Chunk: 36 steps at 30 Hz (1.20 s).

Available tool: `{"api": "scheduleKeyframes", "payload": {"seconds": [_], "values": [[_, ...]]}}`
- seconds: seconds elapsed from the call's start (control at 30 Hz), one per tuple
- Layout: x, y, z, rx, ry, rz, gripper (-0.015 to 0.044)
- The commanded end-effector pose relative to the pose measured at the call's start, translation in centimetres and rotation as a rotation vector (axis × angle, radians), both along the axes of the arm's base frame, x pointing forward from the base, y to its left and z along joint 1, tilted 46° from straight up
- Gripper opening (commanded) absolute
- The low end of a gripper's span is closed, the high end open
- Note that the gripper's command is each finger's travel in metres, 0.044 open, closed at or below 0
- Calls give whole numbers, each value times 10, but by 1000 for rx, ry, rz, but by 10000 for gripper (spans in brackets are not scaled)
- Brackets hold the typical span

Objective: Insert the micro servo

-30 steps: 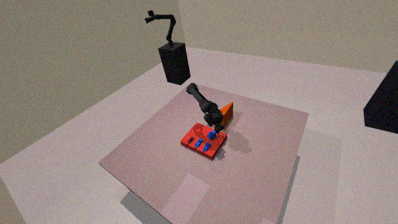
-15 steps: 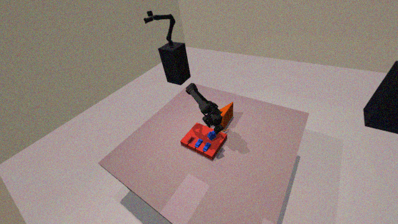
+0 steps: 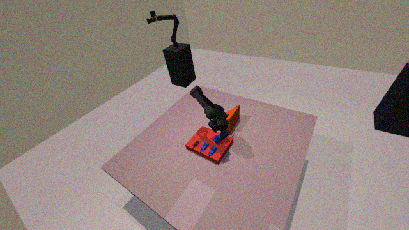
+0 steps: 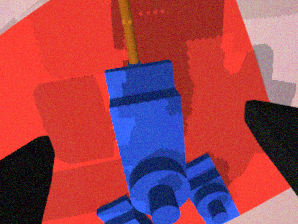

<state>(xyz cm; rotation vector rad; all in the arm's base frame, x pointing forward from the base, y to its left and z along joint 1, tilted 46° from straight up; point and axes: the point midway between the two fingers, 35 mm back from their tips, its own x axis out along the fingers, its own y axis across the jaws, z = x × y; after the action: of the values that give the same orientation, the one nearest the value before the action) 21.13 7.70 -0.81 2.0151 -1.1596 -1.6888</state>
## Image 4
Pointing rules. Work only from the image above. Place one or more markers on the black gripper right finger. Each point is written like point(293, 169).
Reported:
point(276, 129)

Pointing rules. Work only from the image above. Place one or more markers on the red flat panel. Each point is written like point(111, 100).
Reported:
point(52, 83)

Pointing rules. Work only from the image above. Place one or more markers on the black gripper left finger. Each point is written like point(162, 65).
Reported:
point(25, 180)

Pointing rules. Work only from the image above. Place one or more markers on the blue micro servo with orange cable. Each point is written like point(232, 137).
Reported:
point(147, 118)

